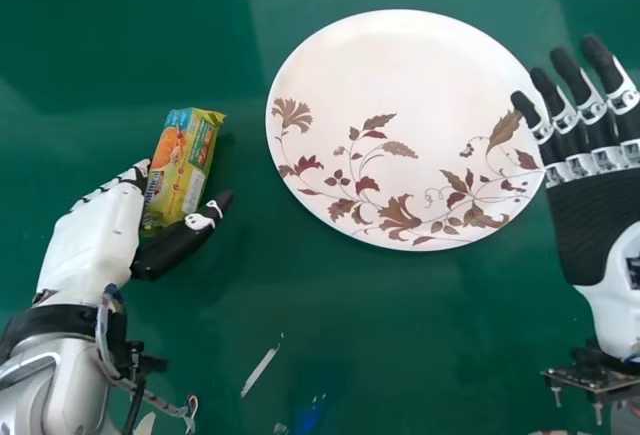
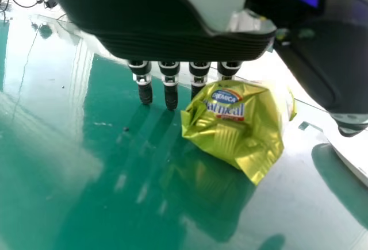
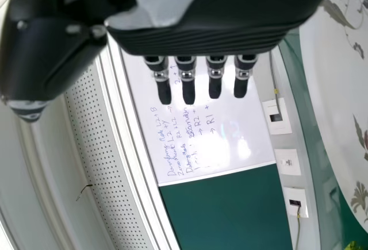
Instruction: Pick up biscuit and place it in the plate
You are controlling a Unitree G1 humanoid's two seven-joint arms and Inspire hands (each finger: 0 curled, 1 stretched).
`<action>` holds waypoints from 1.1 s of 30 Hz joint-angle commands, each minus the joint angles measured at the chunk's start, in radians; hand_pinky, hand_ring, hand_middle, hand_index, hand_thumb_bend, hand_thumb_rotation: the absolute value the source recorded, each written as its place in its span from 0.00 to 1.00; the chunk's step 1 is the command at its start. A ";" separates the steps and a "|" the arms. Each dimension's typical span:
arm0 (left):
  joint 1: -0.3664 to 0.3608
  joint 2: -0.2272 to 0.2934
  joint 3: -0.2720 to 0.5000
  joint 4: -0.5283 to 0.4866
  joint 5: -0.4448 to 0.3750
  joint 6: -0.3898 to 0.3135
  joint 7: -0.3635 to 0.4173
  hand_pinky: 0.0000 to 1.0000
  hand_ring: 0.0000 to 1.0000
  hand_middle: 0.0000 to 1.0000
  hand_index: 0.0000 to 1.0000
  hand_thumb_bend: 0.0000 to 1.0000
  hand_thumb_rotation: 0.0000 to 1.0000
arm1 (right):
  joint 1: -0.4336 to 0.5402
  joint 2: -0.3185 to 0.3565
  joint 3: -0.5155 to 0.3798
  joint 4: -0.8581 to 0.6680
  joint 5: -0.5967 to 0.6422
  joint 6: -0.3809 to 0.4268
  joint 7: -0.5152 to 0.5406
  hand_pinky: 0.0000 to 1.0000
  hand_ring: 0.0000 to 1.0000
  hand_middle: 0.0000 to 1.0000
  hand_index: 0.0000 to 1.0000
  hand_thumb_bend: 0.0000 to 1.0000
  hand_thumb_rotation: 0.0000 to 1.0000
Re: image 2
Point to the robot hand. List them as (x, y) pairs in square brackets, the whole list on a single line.
[(172, 17)]

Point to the yellow-green biscuit packet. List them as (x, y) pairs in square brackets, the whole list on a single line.
[(238, 135)]

